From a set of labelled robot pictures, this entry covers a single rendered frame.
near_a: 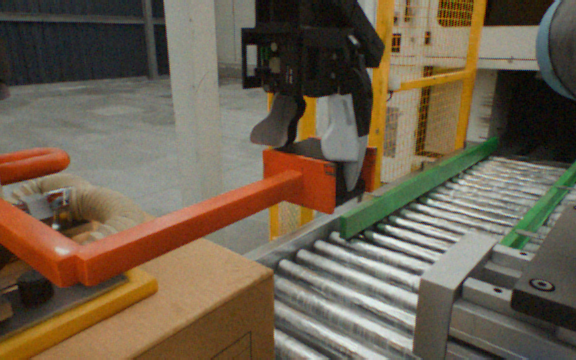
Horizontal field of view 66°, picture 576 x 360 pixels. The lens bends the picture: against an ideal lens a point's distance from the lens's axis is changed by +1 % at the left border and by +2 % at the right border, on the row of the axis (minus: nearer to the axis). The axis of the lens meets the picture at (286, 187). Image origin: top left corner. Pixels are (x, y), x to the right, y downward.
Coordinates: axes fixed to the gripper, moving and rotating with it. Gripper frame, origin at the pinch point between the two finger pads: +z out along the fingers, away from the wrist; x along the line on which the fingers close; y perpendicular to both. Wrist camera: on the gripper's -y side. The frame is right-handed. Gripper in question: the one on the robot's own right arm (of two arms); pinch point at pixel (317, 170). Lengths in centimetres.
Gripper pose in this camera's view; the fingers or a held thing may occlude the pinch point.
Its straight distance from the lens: 45.3
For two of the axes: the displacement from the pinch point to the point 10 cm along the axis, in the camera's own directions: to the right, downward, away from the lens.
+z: -0.1, 9.4, 3.3
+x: 7.7, 2.2, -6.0
